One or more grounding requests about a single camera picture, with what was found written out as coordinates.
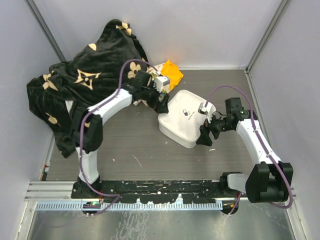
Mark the white slotted cable duct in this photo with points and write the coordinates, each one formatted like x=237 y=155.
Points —
x=95 y=206

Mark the grey medicine kit case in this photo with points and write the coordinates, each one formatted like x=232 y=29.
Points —
x=182 y=122

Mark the aluminium frame rail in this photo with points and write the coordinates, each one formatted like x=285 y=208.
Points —
x=49 y=191

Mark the yellow cloth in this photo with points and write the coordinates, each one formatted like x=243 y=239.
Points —
x=172 y=71

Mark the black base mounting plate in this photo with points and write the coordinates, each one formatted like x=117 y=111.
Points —
x=154 y=191

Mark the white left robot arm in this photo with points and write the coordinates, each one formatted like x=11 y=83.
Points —
x=87 y=124

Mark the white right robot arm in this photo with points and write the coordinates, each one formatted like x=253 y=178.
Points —
x=270 y=179

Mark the black floral fleece blanket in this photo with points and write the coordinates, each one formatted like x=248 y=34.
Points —
x=90 y=77

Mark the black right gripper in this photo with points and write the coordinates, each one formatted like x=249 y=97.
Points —
x=204 y=139

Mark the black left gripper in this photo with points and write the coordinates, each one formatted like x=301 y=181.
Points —
x=161 y=106

